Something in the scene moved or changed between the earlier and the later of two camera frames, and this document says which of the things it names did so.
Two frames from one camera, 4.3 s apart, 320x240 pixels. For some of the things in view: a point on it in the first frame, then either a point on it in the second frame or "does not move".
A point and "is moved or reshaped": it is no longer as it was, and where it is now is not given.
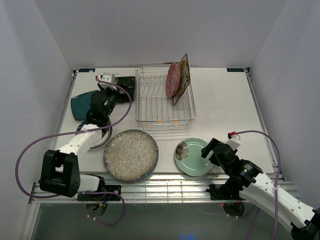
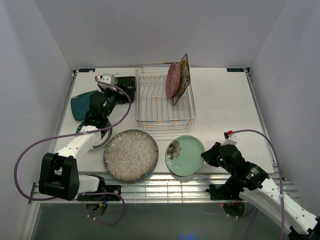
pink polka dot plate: (173, 80) does not move
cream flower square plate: (184, 78) does not move
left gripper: (107, 90) does not move
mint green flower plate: (188, 159) is moved or reshaped
